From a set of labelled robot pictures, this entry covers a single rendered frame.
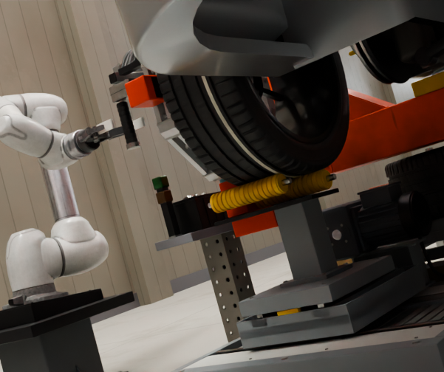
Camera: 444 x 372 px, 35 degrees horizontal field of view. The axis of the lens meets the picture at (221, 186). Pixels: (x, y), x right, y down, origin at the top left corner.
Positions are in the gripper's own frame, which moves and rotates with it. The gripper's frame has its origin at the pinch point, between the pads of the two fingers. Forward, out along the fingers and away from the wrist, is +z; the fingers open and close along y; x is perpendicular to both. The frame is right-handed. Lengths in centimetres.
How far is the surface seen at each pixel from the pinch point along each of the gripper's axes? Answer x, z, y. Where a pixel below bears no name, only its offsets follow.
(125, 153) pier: 46, -270, -274
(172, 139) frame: -11.5, 22.5, 7.4
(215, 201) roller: -31.2, 23.8, -2.3
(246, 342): -72, 24, 2
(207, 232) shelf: -39.2, -0.5, -25.0
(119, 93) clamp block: 8.8, 2.7, 2.5
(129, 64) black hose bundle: 14.6, 12.0, 4.8
